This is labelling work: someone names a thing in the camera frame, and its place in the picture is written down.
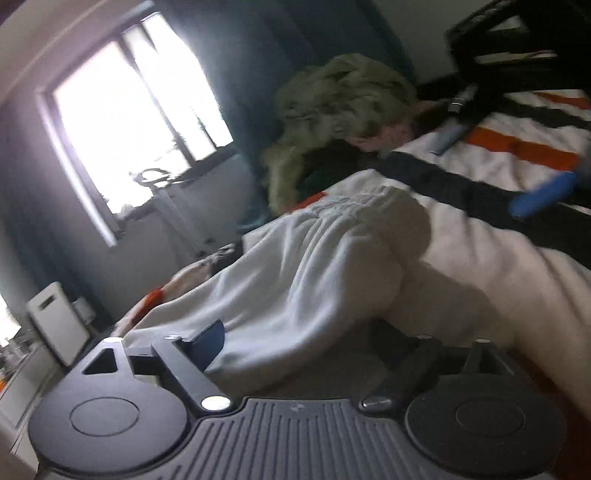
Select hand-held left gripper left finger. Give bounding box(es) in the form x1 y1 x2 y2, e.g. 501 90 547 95
82 319 231 412

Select pink cloth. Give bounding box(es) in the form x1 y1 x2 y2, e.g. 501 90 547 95
350 124 419 158

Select orange black white striped blanket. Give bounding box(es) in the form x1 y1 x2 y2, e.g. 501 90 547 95
119 88 591 418

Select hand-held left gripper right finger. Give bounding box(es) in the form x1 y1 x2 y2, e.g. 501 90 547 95
359 338 509 411

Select teal curtain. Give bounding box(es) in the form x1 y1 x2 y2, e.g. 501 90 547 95
157 0 419 227

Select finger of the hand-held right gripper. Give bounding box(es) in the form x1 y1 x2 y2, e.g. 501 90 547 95
507 157 591 219
429 82 480 156

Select patterned cloth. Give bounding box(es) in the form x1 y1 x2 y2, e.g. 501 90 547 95
168 244 247 289

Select black cloth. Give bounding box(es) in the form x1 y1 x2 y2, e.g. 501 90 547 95
414 76 462 137

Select white air purifier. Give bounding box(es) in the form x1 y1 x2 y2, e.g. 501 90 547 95
26 281 90 367

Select dark green cloth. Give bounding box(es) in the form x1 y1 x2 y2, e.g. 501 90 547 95
295 138 386 205

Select green fluffy blanket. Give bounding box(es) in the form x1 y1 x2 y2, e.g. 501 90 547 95
259 52 419 214

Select window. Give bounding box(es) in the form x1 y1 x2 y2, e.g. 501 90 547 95
38 17 235 247

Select white sweatpants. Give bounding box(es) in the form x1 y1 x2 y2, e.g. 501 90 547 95
122 184 519 385

